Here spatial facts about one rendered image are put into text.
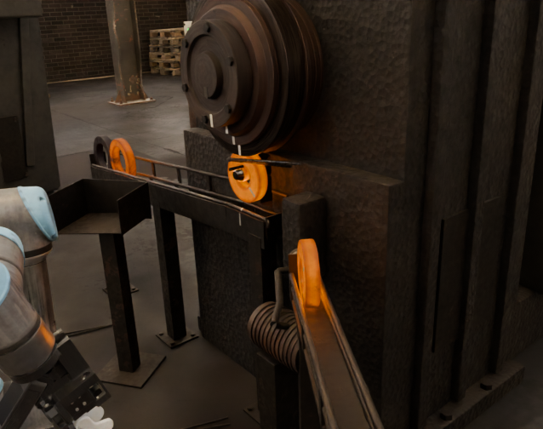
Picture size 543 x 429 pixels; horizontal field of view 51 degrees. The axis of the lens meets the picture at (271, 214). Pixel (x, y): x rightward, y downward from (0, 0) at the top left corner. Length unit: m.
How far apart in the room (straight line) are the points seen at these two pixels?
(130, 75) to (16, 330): 7.97
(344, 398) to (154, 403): 1.21
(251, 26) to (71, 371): 0.96
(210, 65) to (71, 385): 0.94
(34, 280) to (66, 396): 0.46
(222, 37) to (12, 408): 0.99
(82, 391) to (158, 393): 1.31
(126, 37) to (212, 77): 7.12
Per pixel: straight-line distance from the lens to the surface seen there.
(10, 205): 1.21
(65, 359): 0.84
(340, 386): 1.03
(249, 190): 1.67
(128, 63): 8.64
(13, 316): 0.77
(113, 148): 2.50
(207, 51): 1.56
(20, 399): 0.85
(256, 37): 1.48
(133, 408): 2.12
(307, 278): 1.23
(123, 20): 8.62
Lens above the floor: 1.29
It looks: 20 degrees down
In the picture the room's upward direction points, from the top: 2 degrees counter-clockwise
